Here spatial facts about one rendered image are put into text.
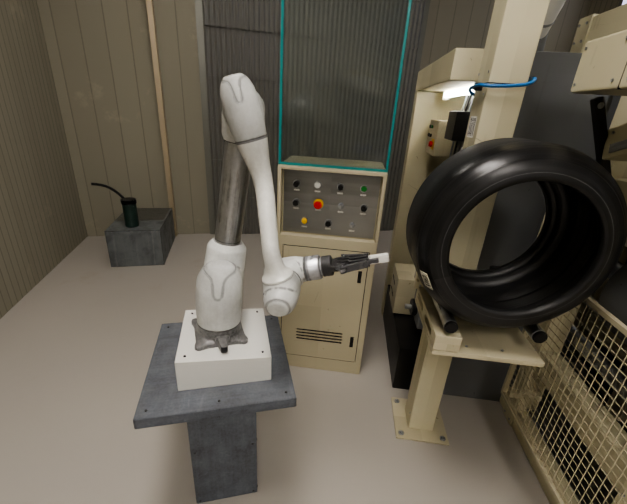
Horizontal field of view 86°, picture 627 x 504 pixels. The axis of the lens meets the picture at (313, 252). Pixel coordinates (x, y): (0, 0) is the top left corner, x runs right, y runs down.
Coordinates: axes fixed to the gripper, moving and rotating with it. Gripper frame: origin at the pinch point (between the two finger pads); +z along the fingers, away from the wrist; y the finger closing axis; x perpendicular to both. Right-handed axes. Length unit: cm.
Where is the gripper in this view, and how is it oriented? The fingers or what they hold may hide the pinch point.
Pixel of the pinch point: (378, 258)
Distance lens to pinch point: 119.9
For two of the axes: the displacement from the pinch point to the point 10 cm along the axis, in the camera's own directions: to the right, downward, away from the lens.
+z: 9.7, -1.4, -1.8
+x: 2.0, 9.1, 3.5
